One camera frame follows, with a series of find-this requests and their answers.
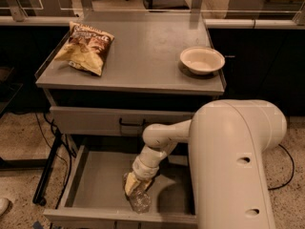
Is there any black table leg frame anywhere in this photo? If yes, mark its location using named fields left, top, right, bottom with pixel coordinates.
left=0, top=130, right=62, bottom=206

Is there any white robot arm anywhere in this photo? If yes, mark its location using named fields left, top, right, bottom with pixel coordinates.
left=125, top=99, right=287, bottom=229

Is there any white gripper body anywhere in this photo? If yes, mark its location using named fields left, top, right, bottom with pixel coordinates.
left=132, top=157, right=159, bottom=180

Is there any black drawer handle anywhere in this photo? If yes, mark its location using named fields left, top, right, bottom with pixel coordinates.
left=119, top=117, right=146, bottom=127

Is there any white shoe tip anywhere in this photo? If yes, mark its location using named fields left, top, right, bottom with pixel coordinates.
left=0, top=198, right=10, bottom=216

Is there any yellow brown chip bag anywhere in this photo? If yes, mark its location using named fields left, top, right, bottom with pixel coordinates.
left=54, top=22, right=114, bottom=76

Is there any closed grey top drawer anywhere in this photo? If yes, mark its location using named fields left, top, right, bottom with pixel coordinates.
left=51, top=106, right=193, bottom=136

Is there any open grey middle drawer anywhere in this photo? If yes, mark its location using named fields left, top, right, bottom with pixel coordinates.
left=44, top=147, right=197, bottom=229

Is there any white paper bowl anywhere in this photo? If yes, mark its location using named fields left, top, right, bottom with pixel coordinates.
left=180, top=47, right=225, bottom=75

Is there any white horizontal rail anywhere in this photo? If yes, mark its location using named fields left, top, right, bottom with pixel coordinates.
left=205, top=19, right=305, bottom=30

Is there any clear plastic water bottle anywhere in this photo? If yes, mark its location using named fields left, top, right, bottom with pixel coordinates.
left=123, top=173, right=151, bottom=214

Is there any black floor cable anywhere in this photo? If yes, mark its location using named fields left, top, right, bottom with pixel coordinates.
left=268, top=143, right=295, bottom=191

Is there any grey metal drawer cabinet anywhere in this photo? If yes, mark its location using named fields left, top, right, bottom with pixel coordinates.
left=36, top=10, right=226, bottom=145

